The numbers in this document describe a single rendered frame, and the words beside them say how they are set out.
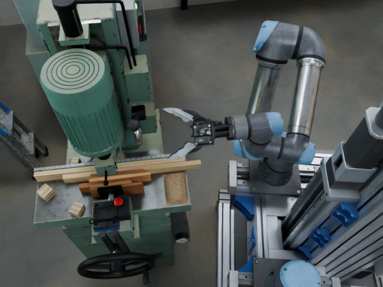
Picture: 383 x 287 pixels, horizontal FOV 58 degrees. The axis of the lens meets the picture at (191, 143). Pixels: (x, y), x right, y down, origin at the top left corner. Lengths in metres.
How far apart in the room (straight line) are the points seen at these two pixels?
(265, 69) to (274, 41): 0.10
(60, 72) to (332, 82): 2.58
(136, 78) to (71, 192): 0.54
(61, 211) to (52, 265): 0.95
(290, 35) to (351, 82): 2.07
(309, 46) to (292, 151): 0.37
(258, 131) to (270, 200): 0.64
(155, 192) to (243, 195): 0.45
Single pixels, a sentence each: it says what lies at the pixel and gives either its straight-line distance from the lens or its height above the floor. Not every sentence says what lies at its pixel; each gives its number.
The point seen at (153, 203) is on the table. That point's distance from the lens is 1.39.
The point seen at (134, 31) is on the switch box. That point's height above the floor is 1.40.
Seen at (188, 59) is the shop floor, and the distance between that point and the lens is 3.15.
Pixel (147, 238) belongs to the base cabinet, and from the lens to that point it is 1.69.
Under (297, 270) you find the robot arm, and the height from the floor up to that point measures 1.04.
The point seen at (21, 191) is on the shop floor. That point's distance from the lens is 2.63.
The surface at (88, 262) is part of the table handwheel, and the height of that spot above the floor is 0.93.
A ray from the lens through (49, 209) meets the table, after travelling 1.47.
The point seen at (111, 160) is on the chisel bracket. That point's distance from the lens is 1.30.
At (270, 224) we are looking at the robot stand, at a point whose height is 0.73.
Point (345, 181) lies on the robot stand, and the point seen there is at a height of 1.30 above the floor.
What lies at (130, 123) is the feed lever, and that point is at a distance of 0.95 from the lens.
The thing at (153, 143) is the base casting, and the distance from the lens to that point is 1.64.
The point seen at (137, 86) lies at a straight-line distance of 1.28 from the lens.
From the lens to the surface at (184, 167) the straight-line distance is 1.42.
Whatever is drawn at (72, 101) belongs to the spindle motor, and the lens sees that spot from 0.94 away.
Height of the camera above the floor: 2.17
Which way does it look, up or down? 57 degrees down
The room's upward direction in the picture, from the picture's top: 2 degrees clockwise
